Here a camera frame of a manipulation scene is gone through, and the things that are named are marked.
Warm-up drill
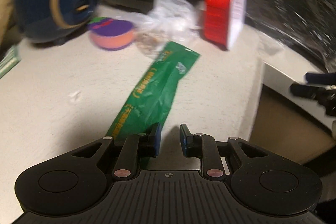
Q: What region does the green snack wrapper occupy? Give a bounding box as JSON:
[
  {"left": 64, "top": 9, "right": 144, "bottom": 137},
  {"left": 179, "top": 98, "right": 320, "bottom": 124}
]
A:
[{"left": 106, "top": 42, "right": 200, "bottom": 140}]

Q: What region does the clear plastic bag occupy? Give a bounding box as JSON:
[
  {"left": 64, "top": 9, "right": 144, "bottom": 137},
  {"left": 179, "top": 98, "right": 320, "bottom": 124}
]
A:
[{"left": 116, "top": 0, "right": 200, "bottom": 59}]

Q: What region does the red rectangular food tray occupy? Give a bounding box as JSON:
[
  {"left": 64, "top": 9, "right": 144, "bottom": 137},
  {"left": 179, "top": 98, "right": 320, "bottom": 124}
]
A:
[{"left": 203, "top": 0, "right": 247, "bottom": 51}]

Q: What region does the black foil-wrapped oven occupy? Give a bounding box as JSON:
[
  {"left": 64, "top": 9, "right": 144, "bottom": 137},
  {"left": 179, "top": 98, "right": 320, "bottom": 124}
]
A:
[{"left": 246, "top": 0, "right": 335, "bottom": 72}]

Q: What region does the eggplant shaped sponge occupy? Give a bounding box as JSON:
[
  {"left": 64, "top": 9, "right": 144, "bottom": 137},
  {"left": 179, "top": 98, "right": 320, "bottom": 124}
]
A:
[{"left": 87, "top": 17, "right": 135, "bottom": 51}]

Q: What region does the green striped cloth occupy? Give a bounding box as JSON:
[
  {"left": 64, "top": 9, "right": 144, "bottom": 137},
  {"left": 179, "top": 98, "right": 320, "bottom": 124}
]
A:
[{"left": 0, "top": 45, "right": 21, "bottom": 79}]

